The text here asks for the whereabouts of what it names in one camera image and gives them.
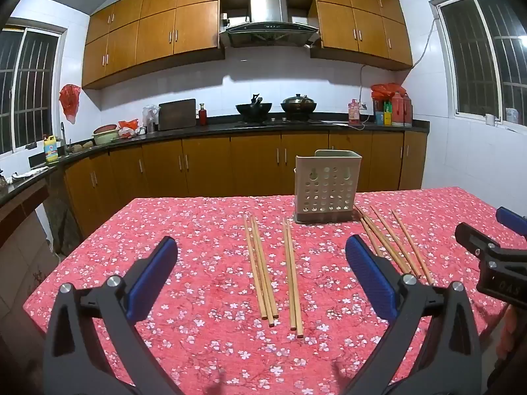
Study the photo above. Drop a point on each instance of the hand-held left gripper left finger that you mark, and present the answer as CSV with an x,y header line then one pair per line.
x,y
152,279

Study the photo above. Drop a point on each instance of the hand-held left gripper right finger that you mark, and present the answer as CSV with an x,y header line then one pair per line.
x,y
370,279

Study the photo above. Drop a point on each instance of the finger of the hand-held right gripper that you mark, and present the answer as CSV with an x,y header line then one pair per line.
x,y
512,220
473,238

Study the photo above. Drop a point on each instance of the wooden chopstick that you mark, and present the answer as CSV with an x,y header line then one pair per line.
x,y
387,251
255,267
395,240
411,247
261,267
293,275
288,275
366,228
265,267

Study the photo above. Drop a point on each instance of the beige perforated utensil holder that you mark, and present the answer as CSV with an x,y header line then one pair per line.
x,y
325,189

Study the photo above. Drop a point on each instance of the red floral tablecloth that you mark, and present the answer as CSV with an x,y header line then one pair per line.
x,y
206,255

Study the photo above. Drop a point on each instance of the small white cup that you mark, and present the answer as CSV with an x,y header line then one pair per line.
x,y
490,120

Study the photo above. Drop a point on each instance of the wooden base cabinets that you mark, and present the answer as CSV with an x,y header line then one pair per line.
x,y
206,164

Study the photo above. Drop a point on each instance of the red condiment bottles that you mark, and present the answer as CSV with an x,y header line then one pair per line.
x,y
401,111

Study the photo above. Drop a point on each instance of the green plastic basin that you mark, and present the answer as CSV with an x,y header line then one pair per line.
x,y
106,135

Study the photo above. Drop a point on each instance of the green and yellow box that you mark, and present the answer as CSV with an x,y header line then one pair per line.
x,y
383,116

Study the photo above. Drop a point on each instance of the small red plastic bag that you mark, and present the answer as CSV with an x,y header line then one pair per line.
x,y
128,127

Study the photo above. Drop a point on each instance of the clear plastic bag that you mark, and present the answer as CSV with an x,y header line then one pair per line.
x,y
150,117

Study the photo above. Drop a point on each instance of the white cloth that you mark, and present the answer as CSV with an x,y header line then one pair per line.
x,y
29,173

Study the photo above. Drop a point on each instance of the yellow detergent bottle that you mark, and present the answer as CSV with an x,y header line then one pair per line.
x,y
51,150

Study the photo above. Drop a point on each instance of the large barred window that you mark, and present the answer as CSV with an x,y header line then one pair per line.
x,y
477,57

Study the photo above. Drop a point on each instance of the dark wooden cutting board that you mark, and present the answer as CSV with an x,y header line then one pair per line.
x,y
177,115

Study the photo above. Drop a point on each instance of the pink soap bottle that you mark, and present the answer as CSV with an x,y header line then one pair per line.
x,y
354,113

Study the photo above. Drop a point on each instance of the black kitchen countertop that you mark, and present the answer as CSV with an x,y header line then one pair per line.
x,y
222,127

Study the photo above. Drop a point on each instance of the metal faucet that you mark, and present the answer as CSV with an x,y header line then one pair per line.
x,y
64,135

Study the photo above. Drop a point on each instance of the small red bottle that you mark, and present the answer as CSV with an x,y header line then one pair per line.
x,y
202,116

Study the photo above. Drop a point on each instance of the large red plastic bag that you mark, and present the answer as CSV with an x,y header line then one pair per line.
x,y
387,90

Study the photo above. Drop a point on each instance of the black gas stove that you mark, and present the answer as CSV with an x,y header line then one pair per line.
x,y
280,122

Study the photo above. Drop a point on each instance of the dark pot with lid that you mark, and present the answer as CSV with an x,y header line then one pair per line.
x,y
299,107

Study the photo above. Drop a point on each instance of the black wok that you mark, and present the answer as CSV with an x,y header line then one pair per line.
x,y
253,111

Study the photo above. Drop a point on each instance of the hanging red plastic bag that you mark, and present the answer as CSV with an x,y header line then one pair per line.
x,y
70,101

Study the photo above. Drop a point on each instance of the barred sliding window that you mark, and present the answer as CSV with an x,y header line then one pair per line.
x,y
29,90

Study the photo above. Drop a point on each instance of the steel range hood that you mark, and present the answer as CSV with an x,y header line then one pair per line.
x,y
267,12

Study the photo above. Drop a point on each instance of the wooden wall cabinets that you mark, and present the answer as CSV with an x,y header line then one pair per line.
x,y
156,33

